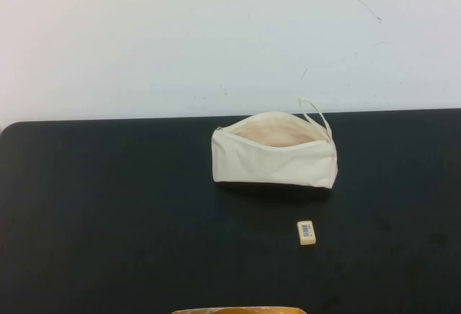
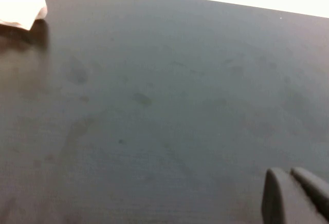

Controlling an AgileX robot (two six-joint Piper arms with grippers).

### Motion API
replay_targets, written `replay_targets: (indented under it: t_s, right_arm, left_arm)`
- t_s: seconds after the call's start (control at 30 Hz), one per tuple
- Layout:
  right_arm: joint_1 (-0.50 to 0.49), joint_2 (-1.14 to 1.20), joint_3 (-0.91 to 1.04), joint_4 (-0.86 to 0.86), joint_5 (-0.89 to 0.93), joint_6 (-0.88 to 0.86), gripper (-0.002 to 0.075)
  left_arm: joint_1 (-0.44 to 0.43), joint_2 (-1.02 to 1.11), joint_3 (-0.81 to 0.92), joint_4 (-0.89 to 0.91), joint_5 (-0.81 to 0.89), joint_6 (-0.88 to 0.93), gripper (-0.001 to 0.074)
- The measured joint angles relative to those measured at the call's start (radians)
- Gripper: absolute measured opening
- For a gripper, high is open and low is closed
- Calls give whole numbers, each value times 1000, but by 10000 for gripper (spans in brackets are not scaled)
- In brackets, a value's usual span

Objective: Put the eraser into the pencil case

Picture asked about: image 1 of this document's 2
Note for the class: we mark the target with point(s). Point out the small cream eraser with barcode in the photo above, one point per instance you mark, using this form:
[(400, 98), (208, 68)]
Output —
[(306, 233)]

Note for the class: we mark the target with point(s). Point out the cream fabric pencil case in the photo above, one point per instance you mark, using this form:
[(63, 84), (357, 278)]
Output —
[(266, 166)]

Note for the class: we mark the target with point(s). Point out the orange yellow flat object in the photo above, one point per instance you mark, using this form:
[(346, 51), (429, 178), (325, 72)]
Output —
[(234, 310)]

